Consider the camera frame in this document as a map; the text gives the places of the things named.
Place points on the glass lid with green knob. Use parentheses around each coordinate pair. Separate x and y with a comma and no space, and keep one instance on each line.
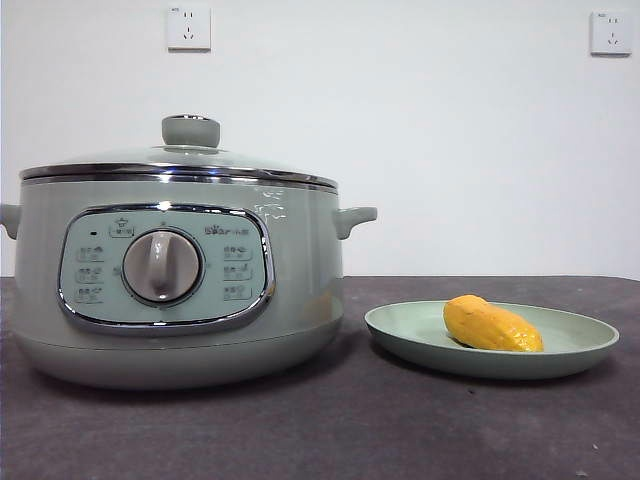
(191,131)

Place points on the pale green electric steamer pot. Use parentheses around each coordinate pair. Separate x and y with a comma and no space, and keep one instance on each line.
(300,260)

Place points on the pale green round plate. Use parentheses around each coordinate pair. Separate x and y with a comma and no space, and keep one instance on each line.
(400,330)

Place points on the white wall socket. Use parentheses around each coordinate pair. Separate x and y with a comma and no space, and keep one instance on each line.
(189,20)
(611,25)

